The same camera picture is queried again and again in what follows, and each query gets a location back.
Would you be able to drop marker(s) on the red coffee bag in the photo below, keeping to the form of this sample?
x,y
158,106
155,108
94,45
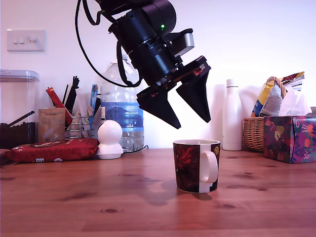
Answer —
x,y
54,150

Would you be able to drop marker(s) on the large clear water bottle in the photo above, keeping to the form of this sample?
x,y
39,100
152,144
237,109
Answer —
x,y
122,118

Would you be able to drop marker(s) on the white insulated bottle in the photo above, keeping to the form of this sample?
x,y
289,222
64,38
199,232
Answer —
x,y
232,118

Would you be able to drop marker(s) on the yellow blue snack bag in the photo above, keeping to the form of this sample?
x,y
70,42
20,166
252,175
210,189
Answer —
x,y
258,103

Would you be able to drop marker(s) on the dark red printed mug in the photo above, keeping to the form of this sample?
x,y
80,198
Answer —
x,y
190,165

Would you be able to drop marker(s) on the wicker basket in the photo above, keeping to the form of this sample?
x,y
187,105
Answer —
x,y
253,133

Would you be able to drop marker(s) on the blue packet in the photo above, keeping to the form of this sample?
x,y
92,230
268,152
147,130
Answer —
x,y
94,95

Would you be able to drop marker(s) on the silver grey snack bag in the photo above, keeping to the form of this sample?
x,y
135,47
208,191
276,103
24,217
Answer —
x,y
272,101

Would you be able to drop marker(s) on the white paper sachet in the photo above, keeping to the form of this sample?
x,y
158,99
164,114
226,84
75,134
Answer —
x,y
82,103

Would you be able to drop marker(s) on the black utensil bundle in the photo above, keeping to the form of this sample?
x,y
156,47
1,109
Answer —
x,y
73,93

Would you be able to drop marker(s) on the thin black stick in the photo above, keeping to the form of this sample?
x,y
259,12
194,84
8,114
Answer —
x,y
65,95

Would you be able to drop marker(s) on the white tissue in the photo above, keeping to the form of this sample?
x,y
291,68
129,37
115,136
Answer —
x,y
293,103

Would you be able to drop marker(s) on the striped snack bag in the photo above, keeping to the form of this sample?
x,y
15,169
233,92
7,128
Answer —
x,y
295,80

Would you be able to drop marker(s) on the floral tissue box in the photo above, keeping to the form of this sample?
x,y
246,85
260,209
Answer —
x,y
288,138

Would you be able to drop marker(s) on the brown paper pouch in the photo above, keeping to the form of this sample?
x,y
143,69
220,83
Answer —
x,y
51,126

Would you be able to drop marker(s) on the brown box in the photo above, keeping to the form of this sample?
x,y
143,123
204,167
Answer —
x,y
313,111

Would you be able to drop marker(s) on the clear storage jar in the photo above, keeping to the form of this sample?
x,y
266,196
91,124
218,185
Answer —
x,y
19,98

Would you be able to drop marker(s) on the small white round camera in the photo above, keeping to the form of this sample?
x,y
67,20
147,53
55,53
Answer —
x,y
109,138

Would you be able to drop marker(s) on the white light switch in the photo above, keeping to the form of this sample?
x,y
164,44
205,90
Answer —
x,y
27,40

